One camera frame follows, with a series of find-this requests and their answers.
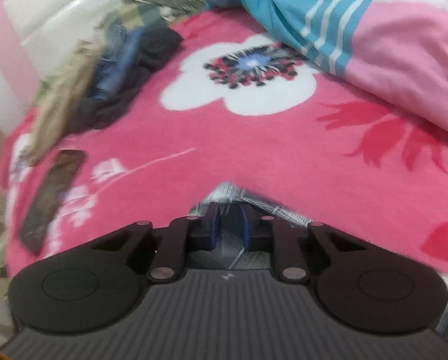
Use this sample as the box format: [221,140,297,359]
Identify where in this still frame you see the pink floral blanket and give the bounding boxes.
[0,9,448,289]

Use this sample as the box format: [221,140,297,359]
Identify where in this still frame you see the smartphone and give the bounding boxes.
[19,150,86,254]

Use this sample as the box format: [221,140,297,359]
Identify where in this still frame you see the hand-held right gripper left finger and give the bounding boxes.
[91,202,222,283]

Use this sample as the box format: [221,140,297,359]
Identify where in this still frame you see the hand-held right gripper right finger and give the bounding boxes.
[240,207,368,284]

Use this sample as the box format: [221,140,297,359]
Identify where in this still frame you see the black white plaid pants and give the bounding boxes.
[188,182,313,271]

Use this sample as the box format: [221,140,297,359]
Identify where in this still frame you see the pink and blue duvet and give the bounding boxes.
[205,0,448,143]

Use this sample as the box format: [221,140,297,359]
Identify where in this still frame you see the beige pants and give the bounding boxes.
[29,41,101,166]

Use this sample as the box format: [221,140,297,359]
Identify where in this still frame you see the pink and white headboard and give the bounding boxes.
[0,0,135,113]

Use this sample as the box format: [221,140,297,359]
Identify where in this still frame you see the dark grey cloth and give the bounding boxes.
[68,26,183,132]

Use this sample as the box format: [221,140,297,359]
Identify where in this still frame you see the blue jeans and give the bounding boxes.
[87,22,142,100]

